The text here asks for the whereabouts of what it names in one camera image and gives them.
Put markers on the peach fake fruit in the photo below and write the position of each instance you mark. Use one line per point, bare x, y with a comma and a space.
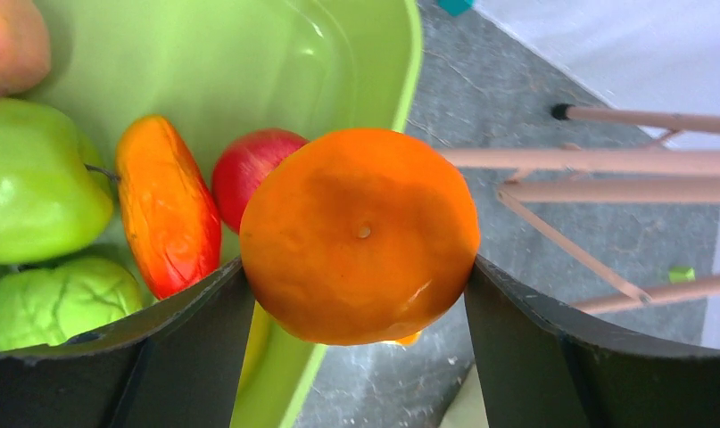
25, 53

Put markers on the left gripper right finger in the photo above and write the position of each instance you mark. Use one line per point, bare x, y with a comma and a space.
542, 363

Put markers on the pink tripod stand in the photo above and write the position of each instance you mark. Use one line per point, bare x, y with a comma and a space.
651, 174

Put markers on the teal block behind tripod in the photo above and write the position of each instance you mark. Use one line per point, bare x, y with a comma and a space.
456, 7

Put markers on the small green cube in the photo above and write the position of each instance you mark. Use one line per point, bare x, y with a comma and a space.
681, 274

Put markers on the translucent beige plastic bag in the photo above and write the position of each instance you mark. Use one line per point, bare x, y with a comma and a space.
467, 410

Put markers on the green plastic tub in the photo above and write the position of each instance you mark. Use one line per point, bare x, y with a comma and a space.
219, 69

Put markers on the green fake apple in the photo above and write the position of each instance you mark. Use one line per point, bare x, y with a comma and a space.
52, 202

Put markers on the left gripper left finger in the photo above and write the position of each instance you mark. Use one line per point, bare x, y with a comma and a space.
174, 364

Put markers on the green bumpy fake fruit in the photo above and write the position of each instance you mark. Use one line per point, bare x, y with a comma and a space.
50, 305

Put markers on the red fake apple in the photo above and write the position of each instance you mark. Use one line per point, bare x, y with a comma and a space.
244, 164

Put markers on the orange red fake fruit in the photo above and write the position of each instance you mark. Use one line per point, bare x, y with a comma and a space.
170, 219

